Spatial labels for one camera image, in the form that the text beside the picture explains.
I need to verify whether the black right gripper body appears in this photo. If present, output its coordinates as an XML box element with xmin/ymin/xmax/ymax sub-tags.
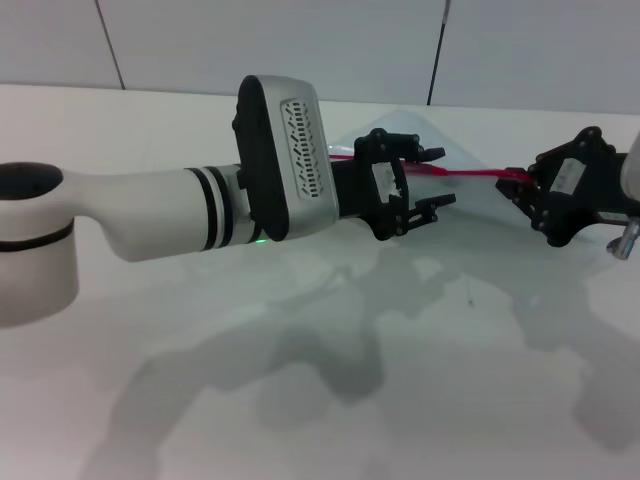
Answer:
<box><xmin>527</xmin><ymin>125</ymin><xmax>640</xmax><ymax>249</ymax></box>

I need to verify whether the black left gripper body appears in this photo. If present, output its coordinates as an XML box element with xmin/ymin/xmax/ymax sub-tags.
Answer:
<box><xmin>326</xmin><ymin>126</ymin><xmax>418</xmax><ymax>242</ymax></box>

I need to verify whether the right wrist cable with plug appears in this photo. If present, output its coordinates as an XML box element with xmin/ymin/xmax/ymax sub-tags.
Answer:
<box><xmin>605</xmin><ymin>216</ymin><xmax>640</xmax><ymax>262</ymax></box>

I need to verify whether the clear document bag red zipper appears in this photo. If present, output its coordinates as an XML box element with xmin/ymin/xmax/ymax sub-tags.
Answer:
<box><xmin>326</xmin><ymin>106</ymin><xmax>543</xmax><ymax>236</ymax></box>

